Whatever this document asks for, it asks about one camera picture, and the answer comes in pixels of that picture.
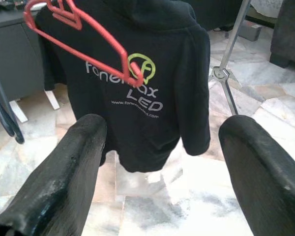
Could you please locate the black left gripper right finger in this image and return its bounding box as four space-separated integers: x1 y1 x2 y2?
218 115 295 236

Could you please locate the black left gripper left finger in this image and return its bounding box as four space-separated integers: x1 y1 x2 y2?
0 114 108 236

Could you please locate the red clothes hanger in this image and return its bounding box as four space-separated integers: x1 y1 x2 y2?
24 0 145 84

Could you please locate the black clothes hanger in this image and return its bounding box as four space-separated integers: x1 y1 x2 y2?
0 65 25 145

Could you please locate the black shirt with Fonemax print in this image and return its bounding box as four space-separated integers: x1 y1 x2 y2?
35 0 211 174

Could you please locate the black TV console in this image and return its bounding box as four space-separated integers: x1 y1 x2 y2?
0 0 240 123

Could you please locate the silver metal clothes rack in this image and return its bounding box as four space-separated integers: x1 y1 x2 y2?
207 0 252 116

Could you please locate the small grey box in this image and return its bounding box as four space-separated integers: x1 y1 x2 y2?
240 21 263 42

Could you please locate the dark brown sofa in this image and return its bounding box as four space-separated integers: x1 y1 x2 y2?
270 0 295 68

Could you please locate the side table with lace cloth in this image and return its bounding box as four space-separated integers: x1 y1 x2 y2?
250 0 283 19

